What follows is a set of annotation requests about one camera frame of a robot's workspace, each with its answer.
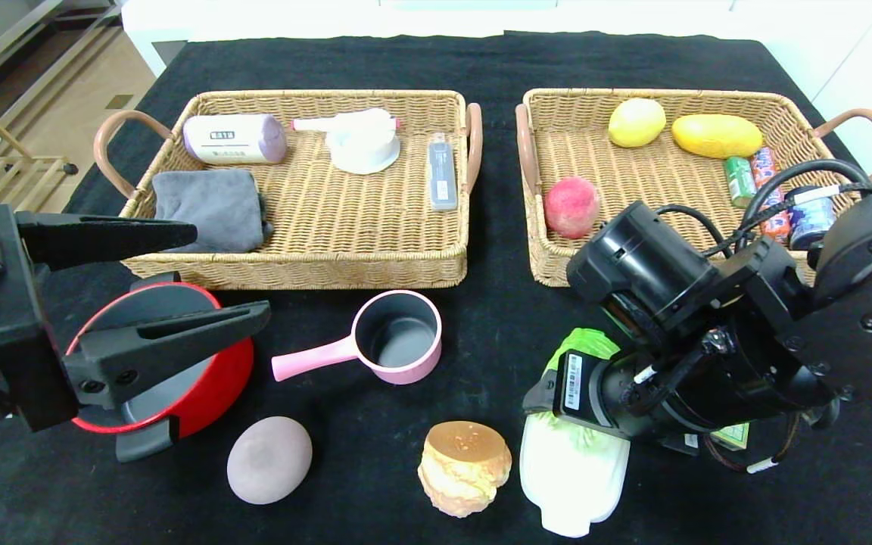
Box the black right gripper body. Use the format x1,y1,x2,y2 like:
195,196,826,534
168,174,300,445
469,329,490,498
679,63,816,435
552,348,658,441

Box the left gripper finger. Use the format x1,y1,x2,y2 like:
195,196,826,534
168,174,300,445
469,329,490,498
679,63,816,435
15,210,199,273
63,300,272,411

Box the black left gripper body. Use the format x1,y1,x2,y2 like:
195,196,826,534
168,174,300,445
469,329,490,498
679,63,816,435
0,204,79,433

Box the toy napa cabbage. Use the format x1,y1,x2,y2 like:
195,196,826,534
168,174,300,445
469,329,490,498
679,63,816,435
519,327,631,539

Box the toy burger bun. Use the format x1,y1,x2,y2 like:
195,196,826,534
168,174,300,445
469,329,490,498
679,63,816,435
417,421,513,519

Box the playing card box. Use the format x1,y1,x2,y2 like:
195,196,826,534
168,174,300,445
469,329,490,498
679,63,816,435
708,422,751,453

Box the black tablecloth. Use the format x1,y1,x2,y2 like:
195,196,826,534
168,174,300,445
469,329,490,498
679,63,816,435
0,32,872,545

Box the wooden slatted rack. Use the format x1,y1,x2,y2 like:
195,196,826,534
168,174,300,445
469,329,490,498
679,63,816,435
0,114,79,228

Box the grey folded towel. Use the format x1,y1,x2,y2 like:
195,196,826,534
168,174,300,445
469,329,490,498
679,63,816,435
151,168,276,254

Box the pink saucepan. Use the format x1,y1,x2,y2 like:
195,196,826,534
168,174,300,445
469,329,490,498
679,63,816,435
271,290,444,385

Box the pale purple egg-shaped taro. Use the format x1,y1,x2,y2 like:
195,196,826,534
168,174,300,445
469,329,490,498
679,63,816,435
226,416,314,506

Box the white purple cylindrical bottle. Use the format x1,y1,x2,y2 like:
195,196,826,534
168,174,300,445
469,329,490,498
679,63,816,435
182,114,288,166

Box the red peach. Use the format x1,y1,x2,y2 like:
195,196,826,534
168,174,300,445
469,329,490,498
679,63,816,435
543,176,601,240

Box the grey slim rectangular case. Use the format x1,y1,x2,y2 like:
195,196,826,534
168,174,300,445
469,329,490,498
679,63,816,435
427,132,459,212

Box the yellow lemon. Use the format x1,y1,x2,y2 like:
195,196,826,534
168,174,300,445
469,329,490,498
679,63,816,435
608,98,667,148

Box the white cup with brush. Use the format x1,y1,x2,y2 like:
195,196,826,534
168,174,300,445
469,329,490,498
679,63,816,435
291,107,403,176

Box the yellow mango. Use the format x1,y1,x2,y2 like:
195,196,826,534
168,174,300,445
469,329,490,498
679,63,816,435
671,114,764,160

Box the dark blue jar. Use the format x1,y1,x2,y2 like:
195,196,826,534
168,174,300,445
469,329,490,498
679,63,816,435
786,185,838,251

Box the orange sausage pack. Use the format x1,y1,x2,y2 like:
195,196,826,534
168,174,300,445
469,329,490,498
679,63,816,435
750,147,793,244

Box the white table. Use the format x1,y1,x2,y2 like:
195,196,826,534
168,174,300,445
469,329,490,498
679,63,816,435
122,0,766,76

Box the red pot black handles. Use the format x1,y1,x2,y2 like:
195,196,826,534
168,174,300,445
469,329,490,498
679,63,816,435
65,272,256,463

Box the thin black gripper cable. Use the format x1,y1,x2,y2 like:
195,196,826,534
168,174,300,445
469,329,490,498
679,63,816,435
703,413,802,475

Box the black camera cable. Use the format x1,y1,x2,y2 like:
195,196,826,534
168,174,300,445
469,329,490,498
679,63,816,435
654,203,726,247

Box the wicker basket brown handles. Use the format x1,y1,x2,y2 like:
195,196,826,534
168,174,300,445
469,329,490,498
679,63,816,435
515,88,872,288
93,89,484,291

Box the grey metal shelf frame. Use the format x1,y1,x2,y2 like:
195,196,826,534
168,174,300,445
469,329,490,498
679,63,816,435
0,0,128,95

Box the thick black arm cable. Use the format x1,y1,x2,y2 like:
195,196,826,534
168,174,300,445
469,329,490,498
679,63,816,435
708,159,872,258

